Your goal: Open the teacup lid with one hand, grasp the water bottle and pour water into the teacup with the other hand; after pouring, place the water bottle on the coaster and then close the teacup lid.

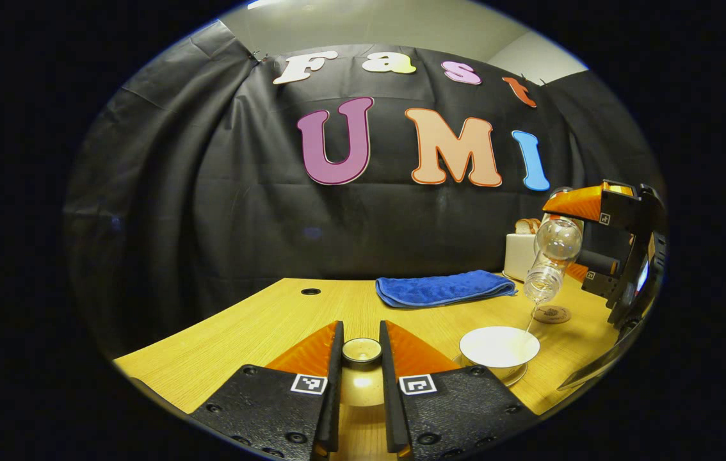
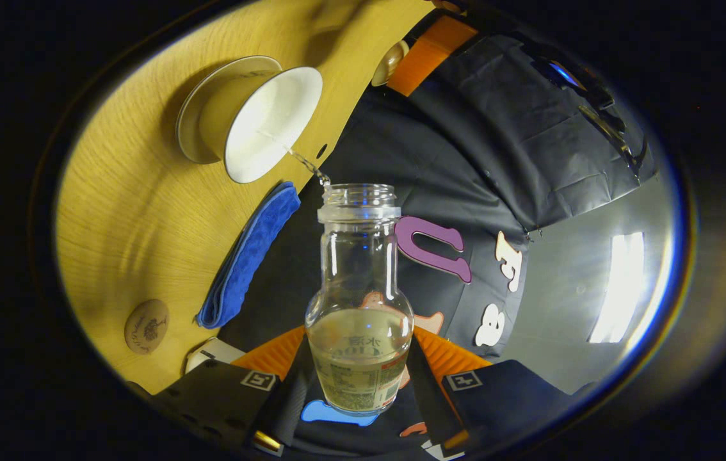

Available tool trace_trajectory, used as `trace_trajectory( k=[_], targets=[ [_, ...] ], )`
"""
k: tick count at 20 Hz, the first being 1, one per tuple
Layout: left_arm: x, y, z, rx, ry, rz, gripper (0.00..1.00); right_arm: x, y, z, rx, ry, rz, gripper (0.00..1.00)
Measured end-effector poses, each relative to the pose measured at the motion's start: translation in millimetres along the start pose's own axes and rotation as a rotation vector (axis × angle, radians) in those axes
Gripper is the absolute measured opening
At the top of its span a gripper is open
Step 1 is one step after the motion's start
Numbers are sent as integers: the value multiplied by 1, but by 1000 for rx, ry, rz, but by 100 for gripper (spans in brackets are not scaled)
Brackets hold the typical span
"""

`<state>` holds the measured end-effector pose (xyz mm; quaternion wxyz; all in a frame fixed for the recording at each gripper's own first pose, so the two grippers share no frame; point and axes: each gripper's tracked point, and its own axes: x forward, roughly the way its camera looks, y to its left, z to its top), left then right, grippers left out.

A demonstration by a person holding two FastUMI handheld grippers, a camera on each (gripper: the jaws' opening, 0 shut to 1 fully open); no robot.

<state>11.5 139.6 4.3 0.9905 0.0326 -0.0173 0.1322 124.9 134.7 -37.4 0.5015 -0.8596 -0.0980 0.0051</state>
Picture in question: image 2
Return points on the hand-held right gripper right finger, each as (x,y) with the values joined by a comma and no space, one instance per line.
(424,397)

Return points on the cream ceramic saucer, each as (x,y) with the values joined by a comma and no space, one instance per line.
(190,121)

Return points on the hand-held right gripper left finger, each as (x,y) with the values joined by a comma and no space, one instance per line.
(286,397)

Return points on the clear glass water bottle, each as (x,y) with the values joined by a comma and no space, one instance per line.
(360,358)

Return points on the blue folded towel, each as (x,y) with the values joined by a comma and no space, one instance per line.
(248,256)

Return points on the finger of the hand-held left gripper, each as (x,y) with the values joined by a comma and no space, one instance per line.
(430,54)

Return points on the cream ceramic teacup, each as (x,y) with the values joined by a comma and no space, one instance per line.
(267,121)

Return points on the round cork coaster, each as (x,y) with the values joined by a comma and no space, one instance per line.
(146,326)

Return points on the white toaster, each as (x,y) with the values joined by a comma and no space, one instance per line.
(216,353)

